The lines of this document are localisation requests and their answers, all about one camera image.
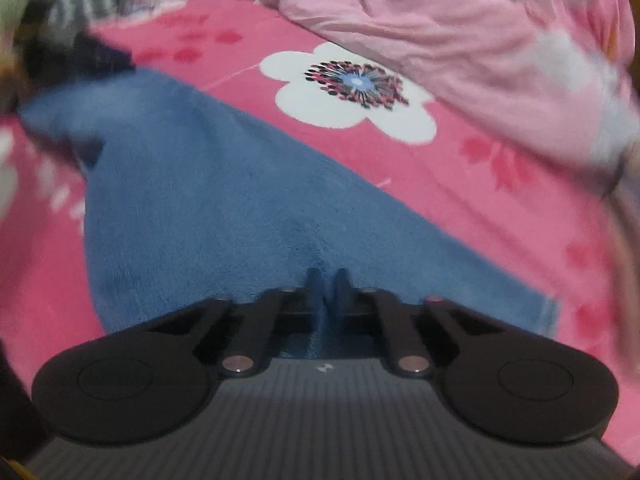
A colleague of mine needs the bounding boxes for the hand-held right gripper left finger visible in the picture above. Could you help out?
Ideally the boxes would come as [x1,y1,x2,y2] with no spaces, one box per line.
[147,267,327,377]

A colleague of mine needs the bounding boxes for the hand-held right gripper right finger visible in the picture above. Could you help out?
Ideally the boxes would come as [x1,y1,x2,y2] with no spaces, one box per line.
[330,267,506,378]

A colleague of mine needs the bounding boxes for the blue denim jeans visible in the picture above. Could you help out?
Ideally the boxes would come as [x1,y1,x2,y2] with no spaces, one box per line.
[20,67,558,361]

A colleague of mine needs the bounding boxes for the pink floral bed sheet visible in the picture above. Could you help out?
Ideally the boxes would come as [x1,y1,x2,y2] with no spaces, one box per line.
[0,0,640,401]

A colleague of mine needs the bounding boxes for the pink grey floral duvet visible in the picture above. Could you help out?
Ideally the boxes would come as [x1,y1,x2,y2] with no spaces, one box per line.
[122,0,640,196]

